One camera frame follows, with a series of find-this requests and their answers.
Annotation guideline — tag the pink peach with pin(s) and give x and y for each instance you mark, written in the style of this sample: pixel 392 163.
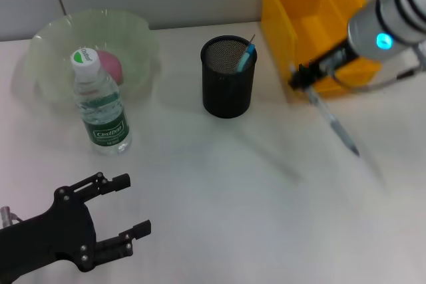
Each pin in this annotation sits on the pink peach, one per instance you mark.
pixel 111 64

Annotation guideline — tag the pale green glass fruit bowl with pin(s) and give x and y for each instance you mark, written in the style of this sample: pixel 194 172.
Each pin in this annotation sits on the pale green glass fruit bowl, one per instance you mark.
pixel 50 41

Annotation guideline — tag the blue sheathed scissors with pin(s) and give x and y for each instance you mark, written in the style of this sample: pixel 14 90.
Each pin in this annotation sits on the blue sheathed scissors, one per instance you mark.
pixel 246 58

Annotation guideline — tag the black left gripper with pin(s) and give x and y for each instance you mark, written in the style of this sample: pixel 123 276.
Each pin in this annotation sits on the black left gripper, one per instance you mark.
pixel 43 240

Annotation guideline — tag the silver white pen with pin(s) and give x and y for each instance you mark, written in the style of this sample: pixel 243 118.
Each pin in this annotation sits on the silver white pen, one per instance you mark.
pixel 333 121

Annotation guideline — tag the yellow plastic bin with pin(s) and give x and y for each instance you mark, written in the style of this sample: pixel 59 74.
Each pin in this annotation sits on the yellow plastic bin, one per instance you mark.
pixel 299 14

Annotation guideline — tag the black mesh pen holder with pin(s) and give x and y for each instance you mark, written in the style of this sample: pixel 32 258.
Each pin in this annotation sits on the black mesh pen holder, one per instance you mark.
pixel 228 94

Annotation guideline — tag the clear green-label water bottle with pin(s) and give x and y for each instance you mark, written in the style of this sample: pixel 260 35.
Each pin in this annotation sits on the clear green-label water bottle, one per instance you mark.
pixel 103 117

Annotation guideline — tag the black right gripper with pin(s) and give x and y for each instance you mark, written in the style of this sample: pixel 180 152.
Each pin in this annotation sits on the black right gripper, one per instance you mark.
pixel 334 61

